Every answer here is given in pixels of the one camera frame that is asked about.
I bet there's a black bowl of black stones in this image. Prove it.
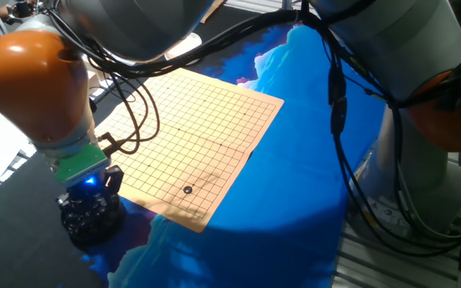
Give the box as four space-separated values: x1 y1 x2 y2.
59 191 127 248

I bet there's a thick black arm cable bundle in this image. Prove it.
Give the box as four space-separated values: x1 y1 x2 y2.
44 0 461 257

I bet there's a tan Go board sheet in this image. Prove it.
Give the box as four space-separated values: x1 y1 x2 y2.
94 66 285 234

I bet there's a green flange adapter plate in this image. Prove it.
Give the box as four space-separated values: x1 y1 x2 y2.
53 142 112 186

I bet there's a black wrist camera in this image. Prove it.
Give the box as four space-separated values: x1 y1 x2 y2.
102 164 125 196

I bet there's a white bowl of white stones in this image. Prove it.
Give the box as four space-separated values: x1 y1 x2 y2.
164 32 203 67

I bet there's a flat brown cardboard sheet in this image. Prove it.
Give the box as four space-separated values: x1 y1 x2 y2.
200 0 226 24

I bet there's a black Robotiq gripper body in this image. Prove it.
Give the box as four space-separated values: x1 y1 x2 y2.
64 175 114 213

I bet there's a large pale wooden block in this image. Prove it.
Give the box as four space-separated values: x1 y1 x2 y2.
87 70 103 96

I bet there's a thin black looped cable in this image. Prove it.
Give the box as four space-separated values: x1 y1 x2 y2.
94 71 162 156

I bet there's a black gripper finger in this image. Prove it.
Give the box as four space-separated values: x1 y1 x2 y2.
55 193 72 210

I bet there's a blue and black landscape mat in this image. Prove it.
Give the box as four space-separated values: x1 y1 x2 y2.
0 6 387 288

